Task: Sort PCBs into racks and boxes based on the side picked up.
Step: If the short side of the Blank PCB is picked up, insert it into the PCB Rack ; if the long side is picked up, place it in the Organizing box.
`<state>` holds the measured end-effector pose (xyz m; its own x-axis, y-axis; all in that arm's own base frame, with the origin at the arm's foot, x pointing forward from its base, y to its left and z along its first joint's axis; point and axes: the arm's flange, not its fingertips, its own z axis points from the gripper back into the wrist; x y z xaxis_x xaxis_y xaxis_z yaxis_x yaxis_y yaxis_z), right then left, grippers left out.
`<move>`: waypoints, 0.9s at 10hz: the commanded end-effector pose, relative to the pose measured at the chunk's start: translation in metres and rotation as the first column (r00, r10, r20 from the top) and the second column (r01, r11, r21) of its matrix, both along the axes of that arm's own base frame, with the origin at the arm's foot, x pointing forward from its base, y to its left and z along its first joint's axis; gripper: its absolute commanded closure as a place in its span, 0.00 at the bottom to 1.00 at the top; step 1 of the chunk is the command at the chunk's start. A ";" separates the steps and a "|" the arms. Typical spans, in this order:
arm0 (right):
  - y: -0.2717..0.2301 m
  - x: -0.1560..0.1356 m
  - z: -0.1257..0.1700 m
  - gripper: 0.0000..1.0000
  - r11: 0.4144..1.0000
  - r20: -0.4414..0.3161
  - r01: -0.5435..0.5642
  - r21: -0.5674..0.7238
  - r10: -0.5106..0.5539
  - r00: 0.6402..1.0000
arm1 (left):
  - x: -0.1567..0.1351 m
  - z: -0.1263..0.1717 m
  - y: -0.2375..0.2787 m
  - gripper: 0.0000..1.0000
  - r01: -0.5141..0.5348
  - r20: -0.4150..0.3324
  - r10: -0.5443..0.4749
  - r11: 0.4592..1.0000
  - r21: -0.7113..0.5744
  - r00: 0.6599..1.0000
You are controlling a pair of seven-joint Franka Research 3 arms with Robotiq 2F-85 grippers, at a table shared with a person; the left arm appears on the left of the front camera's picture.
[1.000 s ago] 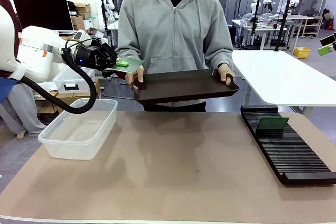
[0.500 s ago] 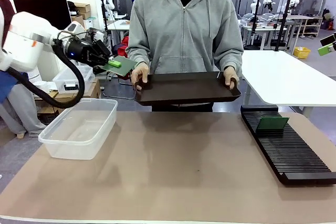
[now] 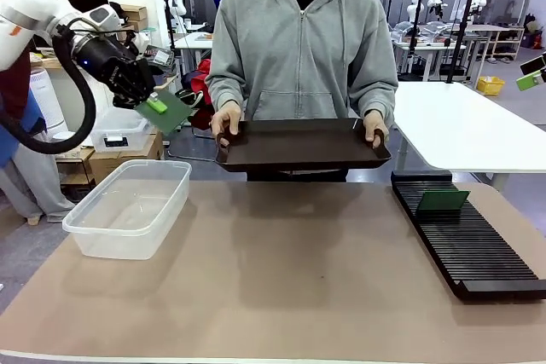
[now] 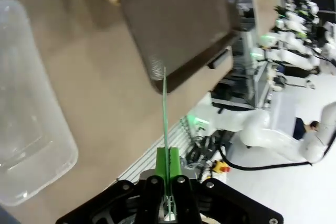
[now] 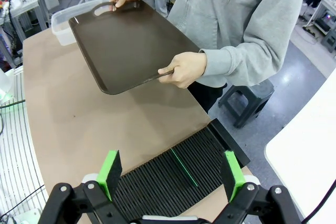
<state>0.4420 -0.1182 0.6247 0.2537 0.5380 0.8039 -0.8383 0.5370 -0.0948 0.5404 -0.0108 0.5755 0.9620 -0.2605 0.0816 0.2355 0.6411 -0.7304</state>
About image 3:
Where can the black computer monitor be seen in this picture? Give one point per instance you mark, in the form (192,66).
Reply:
(85,1)

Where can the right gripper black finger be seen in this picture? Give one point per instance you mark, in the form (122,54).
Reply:
(535,65)
(531,81)

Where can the small white background table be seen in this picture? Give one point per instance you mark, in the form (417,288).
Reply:
(192,42)

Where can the black slotted PCB rack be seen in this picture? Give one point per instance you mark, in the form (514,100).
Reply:
(469,249)

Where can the clear lidded storage box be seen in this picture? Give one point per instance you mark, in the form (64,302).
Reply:
(115,134)

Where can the white background work table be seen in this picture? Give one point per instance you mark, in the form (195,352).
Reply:
(426,48)

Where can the dark brown serving tray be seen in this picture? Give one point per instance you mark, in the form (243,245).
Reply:
(298,146)

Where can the person's left forearm grey sleeve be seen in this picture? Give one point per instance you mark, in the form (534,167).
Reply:
(375,95)

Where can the person in maroon top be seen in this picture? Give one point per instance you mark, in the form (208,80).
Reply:
(30,176)

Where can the black basket with label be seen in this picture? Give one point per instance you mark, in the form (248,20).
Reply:
(162,57)

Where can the small wooden shelf stool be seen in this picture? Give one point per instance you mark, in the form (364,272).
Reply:
(79,155)

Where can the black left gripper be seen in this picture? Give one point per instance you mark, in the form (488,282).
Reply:
(100,59)

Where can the small white cylinder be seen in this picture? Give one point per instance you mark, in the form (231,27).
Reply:
(64,136)

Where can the black and white bag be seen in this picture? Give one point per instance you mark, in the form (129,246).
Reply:
(192,97)

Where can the black tripod stand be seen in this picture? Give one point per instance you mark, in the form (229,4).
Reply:
(408,76)
(462,32)

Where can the white cabinet desk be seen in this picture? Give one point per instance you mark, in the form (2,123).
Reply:
(102,102)

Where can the person in grey hoodie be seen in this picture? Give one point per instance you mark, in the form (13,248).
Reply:
(298,48)

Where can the long green PCB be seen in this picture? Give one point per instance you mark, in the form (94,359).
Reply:
(441,201)

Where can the yellow plastic crate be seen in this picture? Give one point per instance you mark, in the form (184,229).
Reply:
(490,86)

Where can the white air purifier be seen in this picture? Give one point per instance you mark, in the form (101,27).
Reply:
(47,95)

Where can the person's left hand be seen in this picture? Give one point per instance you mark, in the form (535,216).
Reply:
(377,125)

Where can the person's right hand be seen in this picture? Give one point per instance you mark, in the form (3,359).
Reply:
(226,119)

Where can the clear plastic bin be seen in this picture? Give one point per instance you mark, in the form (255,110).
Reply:
(128,240)

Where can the squarish green PCB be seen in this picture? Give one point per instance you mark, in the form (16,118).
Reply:
(170,114)

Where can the large cardboard box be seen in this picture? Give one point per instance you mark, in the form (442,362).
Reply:
(141,155)

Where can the small white storage container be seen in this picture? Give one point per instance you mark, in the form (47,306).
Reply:
(143,39)

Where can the wooden background table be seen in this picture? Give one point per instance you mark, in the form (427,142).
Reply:
(499,28)

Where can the person's right forearm grey sleeve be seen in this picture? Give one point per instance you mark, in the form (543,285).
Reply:
(222,91)

